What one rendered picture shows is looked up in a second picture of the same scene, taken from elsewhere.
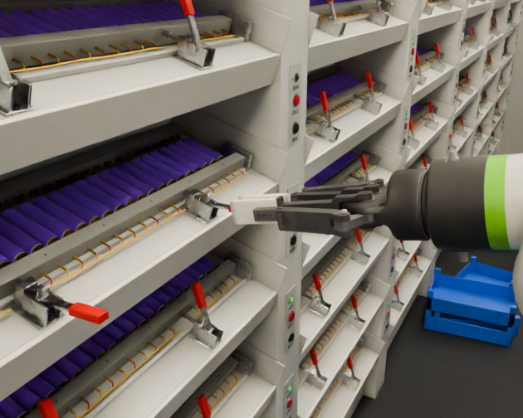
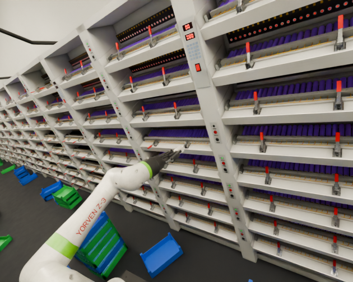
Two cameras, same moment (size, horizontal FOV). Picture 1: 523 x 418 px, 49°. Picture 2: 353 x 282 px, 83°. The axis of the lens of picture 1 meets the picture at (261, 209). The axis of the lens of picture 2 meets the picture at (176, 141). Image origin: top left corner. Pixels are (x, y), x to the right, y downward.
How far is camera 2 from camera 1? 1.37 m
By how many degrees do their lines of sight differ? 95
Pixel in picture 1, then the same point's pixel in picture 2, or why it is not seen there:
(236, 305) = (209, 172)
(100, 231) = (168, 139)
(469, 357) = not seen: outside the picture
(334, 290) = (292, 213)
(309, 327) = (259, 206)
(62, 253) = (162, 139)
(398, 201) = not seen: hidden behind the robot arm
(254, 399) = (219, 198)
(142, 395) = (180, 168)
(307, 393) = (268, 229)
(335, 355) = (300, 239)
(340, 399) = (317, 265)
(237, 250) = not seen: hidden behind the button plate
